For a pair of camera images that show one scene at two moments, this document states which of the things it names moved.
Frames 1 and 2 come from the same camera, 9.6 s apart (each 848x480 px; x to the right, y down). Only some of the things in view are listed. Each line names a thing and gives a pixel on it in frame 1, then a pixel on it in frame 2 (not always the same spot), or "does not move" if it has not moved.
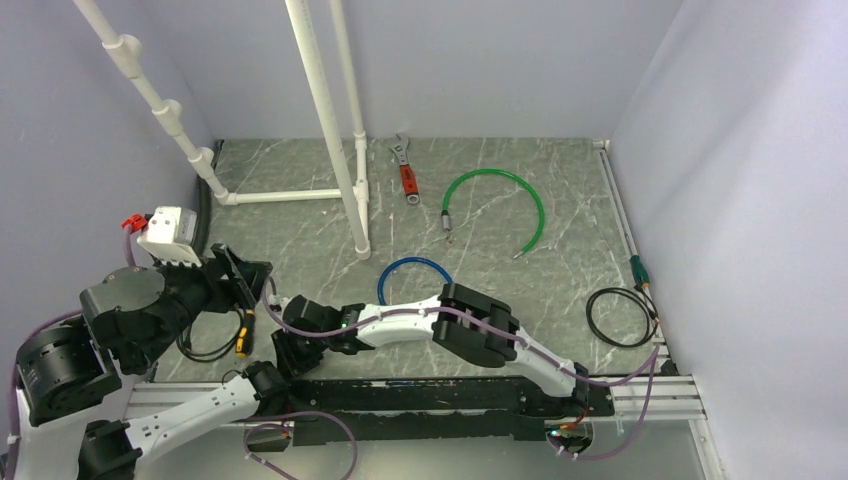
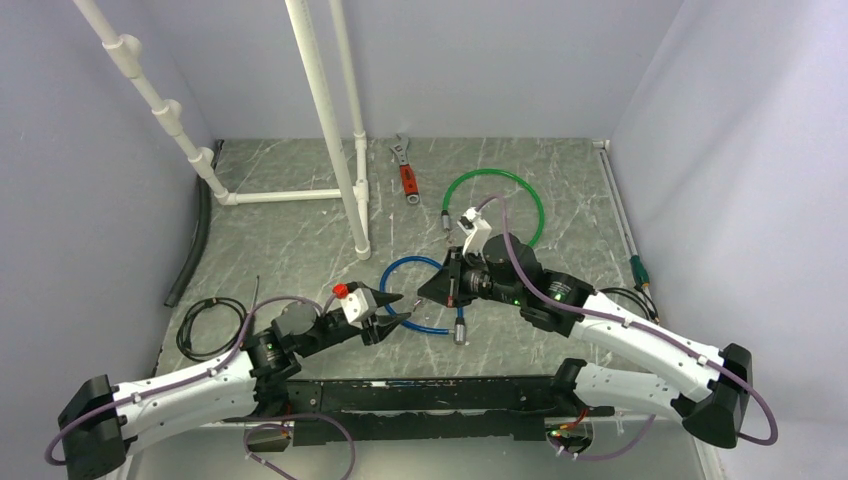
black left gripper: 250,275 to 380,327
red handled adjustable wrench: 401,149 does not move
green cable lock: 446,217 does not move
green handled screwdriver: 641,273 does not move
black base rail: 391,411 does not move
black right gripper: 288,362 to 446,286
